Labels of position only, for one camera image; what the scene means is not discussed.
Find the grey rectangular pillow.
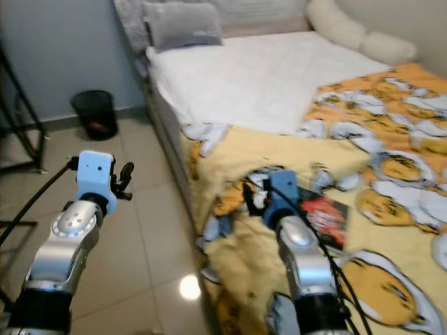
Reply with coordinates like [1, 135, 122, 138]
[142, 1, 224, 53]

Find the black mesh waste bin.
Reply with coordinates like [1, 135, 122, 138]
[70, 89, 118, 142]

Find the white quilted mattress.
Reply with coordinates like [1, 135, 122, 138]
[147, 29, 392, 137]

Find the grey padded headboard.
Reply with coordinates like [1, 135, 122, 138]
[114, 0, 312, 60]

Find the long cream bolster pillow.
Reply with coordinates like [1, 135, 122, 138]
[305, 0, 418, 67]

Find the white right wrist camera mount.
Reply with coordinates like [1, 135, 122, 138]
[262, 170, 298, 225]

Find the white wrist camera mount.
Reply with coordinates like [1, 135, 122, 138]
[75, 150, 117, 214]
[262, 170, 298, 225]

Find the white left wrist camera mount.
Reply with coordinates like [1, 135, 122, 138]
[75, 150, 117, 214]

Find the grey bed frame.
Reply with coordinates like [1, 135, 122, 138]
[145, 66, 200, 231]

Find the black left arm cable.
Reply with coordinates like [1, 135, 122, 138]
[0, 159, 79, 244]

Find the black metal frame table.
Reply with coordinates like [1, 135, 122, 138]
[0, 52, 47, 175]

